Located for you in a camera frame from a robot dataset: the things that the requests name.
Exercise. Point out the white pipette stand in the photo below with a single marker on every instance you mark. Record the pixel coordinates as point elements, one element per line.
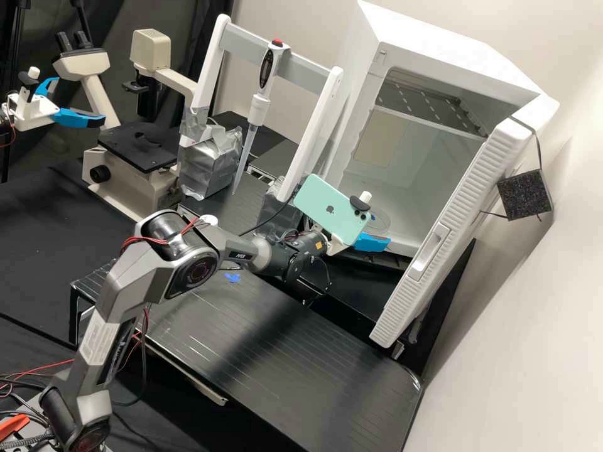
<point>311,136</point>

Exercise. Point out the incubator door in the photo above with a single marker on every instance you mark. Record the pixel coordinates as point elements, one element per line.
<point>447,226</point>

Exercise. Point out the pipette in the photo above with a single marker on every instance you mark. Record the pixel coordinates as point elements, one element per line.
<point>266,66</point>

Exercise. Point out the petri dish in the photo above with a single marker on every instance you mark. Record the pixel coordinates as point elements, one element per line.
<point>387,225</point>

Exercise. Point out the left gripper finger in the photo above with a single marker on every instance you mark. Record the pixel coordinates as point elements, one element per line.
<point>47,85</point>
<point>77,118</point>

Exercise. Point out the white incubator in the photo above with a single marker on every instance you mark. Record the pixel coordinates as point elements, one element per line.
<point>424,61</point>

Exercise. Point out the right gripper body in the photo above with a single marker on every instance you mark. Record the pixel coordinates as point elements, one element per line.
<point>336,247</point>

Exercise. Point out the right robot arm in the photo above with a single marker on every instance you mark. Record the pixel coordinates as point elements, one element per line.
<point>141,278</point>

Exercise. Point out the right wrist camera phone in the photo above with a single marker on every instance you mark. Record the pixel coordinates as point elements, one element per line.
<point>332,209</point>

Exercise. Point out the cream microscope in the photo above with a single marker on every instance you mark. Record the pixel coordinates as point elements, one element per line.
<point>136,150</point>

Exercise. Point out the left phone holder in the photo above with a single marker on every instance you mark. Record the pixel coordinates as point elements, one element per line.
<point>33,72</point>

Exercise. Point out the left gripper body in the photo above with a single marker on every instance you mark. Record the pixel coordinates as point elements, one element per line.
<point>33,110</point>

